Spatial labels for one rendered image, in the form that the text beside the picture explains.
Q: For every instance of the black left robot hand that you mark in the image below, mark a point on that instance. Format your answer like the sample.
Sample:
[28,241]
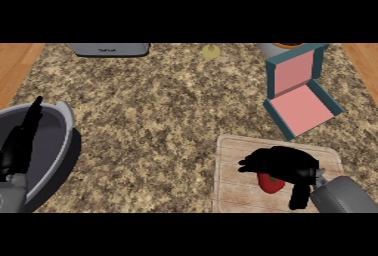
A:
[20,140]

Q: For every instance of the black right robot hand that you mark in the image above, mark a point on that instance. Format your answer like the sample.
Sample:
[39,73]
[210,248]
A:
[282,163]

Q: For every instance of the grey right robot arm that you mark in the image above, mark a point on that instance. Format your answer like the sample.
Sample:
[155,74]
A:
[344,196]

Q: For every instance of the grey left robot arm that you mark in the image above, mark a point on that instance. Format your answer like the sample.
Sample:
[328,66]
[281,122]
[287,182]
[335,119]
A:
[12,193]

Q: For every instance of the red tomato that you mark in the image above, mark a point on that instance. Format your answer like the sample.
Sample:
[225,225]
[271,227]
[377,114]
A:
[271,184]

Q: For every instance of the pale wooden cutting board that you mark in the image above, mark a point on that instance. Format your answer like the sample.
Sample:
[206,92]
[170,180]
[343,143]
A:
[241,186]

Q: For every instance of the teal box with pink inside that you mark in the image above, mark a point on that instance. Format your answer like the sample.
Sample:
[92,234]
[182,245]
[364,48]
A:
[300,106]

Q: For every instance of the large grey bowl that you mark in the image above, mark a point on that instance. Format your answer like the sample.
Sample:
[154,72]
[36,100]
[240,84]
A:
[49,143]

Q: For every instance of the grey appliance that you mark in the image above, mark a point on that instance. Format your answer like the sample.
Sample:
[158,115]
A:
[111,49]

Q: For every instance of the grey pot with orange rim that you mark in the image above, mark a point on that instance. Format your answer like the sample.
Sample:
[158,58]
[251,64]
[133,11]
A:
[281,48]

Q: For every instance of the yellow-green fruit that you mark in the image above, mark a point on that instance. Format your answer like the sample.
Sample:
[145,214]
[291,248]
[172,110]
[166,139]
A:
[210,52]

